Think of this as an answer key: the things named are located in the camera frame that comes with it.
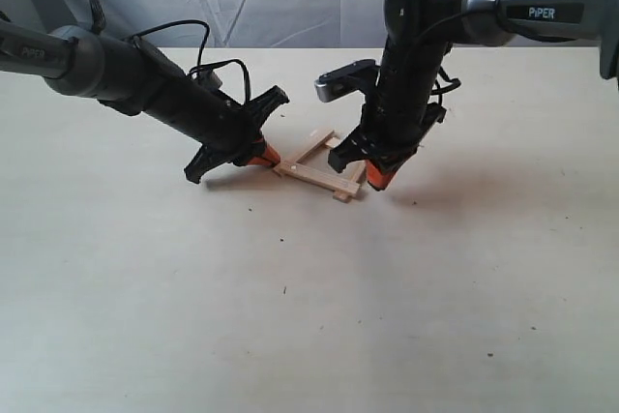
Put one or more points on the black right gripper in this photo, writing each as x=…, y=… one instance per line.
x=396, y=117

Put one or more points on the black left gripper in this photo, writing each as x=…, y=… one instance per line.
x=239, y=138

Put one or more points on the plain wooden stick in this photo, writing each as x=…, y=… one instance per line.
x=356, y=177
x=306, y=150

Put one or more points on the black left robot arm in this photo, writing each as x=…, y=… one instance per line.
x=133, y=76

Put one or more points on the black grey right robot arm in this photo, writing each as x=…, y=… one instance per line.
x=494, y=23

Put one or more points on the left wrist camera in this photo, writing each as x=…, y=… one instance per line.
x=207, y=79

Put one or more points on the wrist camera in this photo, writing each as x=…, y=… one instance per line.
x=207, y=79
x=358, y=76

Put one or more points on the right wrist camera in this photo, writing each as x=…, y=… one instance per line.
x=358, y=76

